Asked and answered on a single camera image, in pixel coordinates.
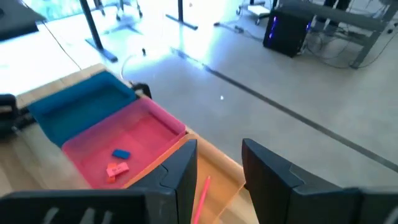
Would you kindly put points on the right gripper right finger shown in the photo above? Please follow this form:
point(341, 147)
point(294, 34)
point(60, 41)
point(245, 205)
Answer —
point(311, 205)

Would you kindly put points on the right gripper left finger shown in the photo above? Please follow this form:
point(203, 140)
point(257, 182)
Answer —
point(93, 207)

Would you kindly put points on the orange-red eraser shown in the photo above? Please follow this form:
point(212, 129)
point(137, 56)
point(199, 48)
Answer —
point(111, 180)

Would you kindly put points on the pink eraser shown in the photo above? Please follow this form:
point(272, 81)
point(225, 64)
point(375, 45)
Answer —
point(118, 169)

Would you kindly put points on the blue eraser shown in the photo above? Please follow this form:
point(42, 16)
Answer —
point(121, 154)

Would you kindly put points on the pink pencil with orange eraser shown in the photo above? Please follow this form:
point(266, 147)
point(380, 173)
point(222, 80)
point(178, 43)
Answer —
point(202, 199)

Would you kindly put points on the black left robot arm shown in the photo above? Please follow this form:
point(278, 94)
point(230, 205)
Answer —
point(7, 115)

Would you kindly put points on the pink plastic bin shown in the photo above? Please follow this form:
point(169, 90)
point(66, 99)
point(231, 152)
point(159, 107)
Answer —
point(140, 133)

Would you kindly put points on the orange plastic bin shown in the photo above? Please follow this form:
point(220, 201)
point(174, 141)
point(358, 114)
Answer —
point(217, 174)

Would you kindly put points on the blue plastic bin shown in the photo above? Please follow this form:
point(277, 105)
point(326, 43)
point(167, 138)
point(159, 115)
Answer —
point(77, 105)

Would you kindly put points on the black computer tower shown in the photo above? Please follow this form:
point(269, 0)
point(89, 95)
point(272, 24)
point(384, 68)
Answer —
point(286, 34)

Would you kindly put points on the black desk leg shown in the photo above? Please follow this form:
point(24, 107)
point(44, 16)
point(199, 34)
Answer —
point(180, 11)
point(93, 31)

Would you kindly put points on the dark grey side desk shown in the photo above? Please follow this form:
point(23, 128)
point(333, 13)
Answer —
point(15, 21)

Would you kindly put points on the white rolling base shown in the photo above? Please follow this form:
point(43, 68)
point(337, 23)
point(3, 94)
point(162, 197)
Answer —
point(258, 11)

